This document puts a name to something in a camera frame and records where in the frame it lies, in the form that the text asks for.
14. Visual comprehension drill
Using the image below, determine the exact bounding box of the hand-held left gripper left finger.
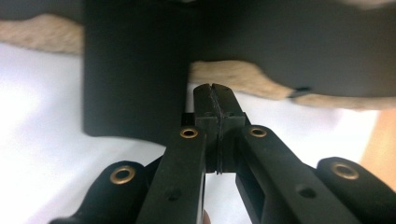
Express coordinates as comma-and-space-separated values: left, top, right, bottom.
192, 83, 221, 175

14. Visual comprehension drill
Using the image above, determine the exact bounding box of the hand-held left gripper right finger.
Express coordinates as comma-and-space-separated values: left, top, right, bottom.
212, 82, 250, 175

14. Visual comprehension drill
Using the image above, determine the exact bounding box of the black pad with beige fleece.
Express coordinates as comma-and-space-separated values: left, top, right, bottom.
0, 0, 396, 147

